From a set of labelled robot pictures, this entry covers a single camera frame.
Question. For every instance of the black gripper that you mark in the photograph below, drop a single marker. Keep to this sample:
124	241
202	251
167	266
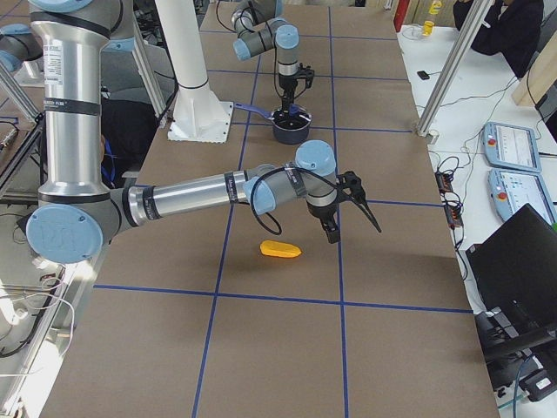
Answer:
323	213
287	86

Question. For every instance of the glass pot lid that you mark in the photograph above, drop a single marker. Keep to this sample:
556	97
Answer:
290	114

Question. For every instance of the yellow corn cob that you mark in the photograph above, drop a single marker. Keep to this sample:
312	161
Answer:
277	249

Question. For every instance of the dark blue saucepan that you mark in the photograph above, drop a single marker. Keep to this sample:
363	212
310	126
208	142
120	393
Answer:
287	132

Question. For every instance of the orange black power strip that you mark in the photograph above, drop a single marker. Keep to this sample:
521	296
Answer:
451	201

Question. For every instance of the small black device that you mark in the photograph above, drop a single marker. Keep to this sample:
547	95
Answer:
423	75

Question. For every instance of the yellow cup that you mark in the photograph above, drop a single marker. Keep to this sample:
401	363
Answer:
427	28

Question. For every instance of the lower blue teach pendant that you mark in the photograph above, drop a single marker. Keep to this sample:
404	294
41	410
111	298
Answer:
511	190

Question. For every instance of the blue teach pendant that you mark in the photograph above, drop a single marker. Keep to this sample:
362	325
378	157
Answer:
511	146
511	190

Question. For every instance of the black laptop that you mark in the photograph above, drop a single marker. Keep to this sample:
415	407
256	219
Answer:
517	263

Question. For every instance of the upper blue teach pendant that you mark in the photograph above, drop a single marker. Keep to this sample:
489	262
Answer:
511	146

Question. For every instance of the seated person in black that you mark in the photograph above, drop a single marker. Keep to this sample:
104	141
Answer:
513	29

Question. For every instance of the white camera mast base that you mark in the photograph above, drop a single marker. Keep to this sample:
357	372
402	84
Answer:
198	114

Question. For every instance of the aluminium frame post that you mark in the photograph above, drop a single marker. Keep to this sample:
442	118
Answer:
474	19

